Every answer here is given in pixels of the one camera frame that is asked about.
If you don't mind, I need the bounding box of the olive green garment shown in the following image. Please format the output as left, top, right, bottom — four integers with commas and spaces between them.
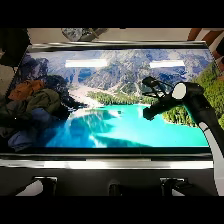
25, 88, 62, 115

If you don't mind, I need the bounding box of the person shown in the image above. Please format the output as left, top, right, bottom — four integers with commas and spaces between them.
187, 28, 224, 73

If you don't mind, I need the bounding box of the blue garment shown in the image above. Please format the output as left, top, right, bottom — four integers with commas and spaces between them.
7, 107, 60, 153

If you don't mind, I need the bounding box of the dark grey garment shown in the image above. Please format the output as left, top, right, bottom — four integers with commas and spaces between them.
0, 95, 34, 138

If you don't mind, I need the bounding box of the orange-brown garment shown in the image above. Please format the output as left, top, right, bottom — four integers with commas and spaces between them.
7, 79, 46, 102

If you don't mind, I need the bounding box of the silver frame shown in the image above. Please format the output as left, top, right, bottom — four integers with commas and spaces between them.
0, 40, 224, 197

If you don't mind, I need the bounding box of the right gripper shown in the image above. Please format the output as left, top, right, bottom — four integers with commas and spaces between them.
142, 102, 166, 121

